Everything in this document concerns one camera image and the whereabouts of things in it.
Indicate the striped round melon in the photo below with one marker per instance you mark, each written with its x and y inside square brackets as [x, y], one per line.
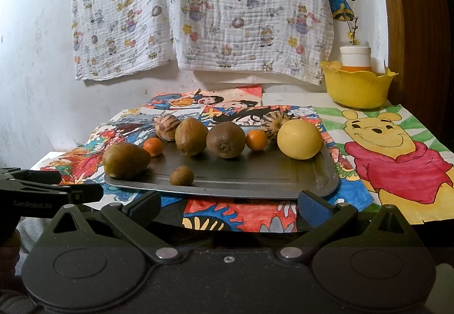
[166, 126]
[275, 124]

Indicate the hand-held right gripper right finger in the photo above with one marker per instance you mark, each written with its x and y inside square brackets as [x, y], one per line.
[312, 207]

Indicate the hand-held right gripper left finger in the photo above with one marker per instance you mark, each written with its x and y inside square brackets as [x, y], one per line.
[145, 206]

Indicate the yellow plastic bowl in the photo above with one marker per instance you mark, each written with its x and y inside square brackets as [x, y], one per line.
[358, 87]

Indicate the white printed muslin blanket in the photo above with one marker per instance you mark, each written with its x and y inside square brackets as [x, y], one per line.
[120, 16]
[248, 9]

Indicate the yellow bear drawing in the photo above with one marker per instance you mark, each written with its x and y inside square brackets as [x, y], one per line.
[390, 154]

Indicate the grey metal tray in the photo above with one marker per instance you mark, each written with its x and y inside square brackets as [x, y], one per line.
[248, 172]

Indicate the small brown kiwi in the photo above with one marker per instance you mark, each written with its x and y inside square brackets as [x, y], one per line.
[181, 175]

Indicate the white card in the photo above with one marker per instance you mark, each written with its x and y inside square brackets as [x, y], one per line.
[378, 64]

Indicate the large brown kiwi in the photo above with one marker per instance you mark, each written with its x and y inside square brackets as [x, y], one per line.
[226, 139]

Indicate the white jar with orange base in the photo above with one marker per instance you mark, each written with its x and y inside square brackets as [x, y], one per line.
[355, 58]

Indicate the pale round fruit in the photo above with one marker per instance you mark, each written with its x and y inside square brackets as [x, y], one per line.
[335, 65]

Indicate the small orange tangerine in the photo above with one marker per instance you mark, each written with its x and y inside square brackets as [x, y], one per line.
[256, 139]
[153, 146]

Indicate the thin flowering twig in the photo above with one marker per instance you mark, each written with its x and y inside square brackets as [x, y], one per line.
[353, 30]

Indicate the yellow lemon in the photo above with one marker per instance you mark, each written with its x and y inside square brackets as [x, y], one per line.
[299, 138]

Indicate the brown wooden door frame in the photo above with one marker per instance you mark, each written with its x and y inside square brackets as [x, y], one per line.
[418, 34]

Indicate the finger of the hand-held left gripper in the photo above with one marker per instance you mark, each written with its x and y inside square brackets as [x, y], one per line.
[76, 193]
[35, 176]

